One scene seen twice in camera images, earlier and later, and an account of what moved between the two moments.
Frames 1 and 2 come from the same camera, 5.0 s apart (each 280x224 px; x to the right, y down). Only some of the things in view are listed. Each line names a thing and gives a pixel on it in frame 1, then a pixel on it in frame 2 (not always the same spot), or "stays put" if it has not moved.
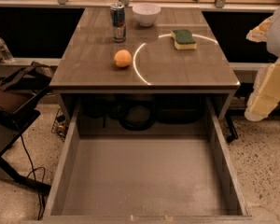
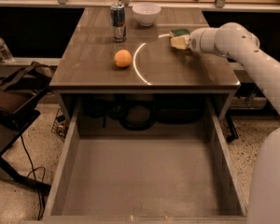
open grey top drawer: [147, 178] stays put
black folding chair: [11, 97] stays put
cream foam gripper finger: [260, 33] to [180, 42]
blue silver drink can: [118, 21] stays put
